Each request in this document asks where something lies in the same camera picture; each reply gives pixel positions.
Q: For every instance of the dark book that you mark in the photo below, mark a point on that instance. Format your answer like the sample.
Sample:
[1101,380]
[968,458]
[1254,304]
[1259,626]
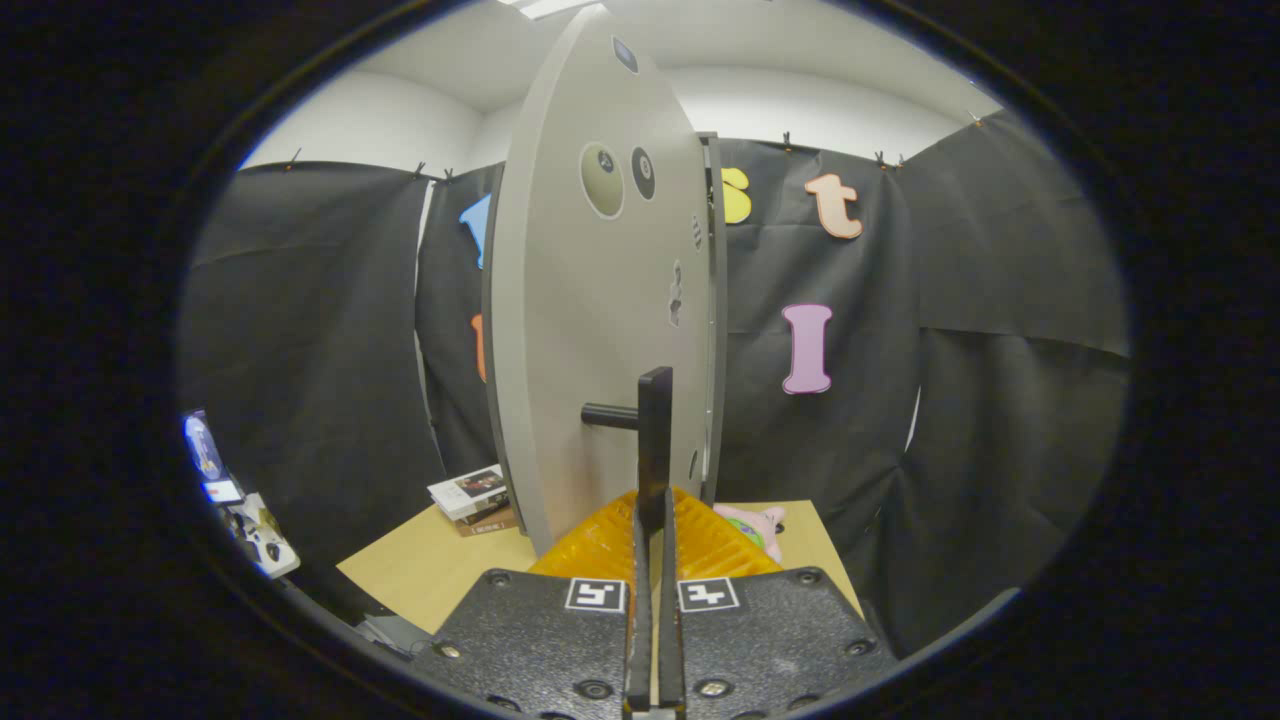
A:
[490,512]

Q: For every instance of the long ceiling light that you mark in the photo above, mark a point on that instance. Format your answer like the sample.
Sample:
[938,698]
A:
[550,7]

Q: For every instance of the grey shoe cabinet door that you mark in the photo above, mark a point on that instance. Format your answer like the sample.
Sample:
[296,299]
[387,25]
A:
[570,350]

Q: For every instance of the pink plush toy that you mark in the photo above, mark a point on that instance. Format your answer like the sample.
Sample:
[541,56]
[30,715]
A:
[760,522]

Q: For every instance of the white patterned object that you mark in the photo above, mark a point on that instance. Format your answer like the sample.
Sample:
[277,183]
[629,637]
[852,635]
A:
[262,540]

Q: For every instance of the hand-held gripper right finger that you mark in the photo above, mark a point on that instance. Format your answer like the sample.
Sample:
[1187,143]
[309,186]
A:
[668,640]

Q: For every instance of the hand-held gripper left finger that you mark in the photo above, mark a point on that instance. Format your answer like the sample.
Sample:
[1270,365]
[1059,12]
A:
[640,640]

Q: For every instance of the grey shoe cabinet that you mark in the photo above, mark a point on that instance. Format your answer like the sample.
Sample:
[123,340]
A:
[716,300]

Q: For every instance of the black backdrop cloth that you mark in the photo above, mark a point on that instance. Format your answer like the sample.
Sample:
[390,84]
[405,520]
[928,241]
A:
[300,330]

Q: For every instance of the brown book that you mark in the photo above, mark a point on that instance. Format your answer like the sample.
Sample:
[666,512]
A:
[492,526]

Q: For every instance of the blue lit screen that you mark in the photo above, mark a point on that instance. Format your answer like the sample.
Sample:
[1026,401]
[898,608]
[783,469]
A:
[205,455]

